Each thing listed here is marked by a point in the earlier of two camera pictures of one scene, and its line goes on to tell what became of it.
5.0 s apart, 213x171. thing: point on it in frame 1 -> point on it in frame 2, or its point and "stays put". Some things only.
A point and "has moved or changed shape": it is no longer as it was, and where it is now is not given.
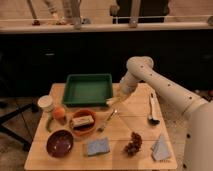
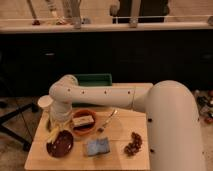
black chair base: (6, 131) stays put
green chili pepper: (47, 123) stays put
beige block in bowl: (82, 120) stays put
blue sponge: (98, 146) stays put
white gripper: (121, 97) -> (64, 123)
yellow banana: (113, 101) has moved or changed shape
